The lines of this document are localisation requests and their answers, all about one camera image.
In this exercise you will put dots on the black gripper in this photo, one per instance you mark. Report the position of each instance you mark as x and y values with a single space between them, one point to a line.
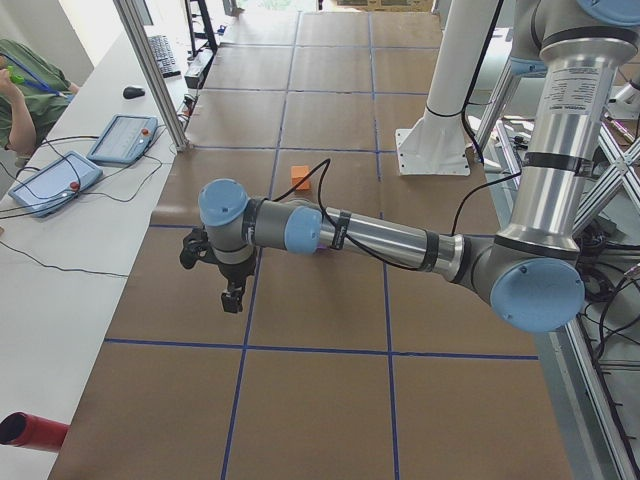
237 273

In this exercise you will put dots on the orange foam cube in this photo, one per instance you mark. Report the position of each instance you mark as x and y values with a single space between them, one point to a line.
300 175

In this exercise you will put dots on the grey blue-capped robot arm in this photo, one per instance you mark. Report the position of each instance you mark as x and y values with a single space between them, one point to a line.
526 272

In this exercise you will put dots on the far blue teach pendant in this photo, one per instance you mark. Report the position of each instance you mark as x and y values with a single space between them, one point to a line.
124 140

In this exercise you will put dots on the blue teach pendant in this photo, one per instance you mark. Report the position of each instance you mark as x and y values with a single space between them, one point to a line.
124 140
56 184

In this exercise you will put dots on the near blue teach pendant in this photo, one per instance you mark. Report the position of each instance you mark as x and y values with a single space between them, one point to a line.
56 184

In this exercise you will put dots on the black computer mouse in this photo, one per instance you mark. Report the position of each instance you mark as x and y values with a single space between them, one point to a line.
132 92

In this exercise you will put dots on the black keyboard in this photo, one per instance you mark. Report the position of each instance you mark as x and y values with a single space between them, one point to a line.
163 55

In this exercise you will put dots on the red cylinder tube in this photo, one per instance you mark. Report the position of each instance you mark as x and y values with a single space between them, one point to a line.
29 431

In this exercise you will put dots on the person in green shirt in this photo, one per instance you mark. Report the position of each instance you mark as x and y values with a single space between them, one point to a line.
34 95

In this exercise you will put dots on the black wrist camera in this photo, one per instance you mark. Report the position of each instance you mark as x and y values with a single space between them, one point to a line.
196 247

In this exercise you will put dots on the aluminium frame post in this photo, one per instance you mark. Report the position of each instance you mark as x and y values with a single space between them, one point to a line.
132 23

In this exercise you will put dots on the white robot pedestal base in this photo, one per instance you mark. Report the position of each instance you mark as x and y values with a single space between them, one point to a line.
435 145

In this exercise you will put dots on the aluminium frame rail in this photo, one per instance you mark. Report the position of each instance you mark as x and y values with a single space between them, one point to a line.
622 154

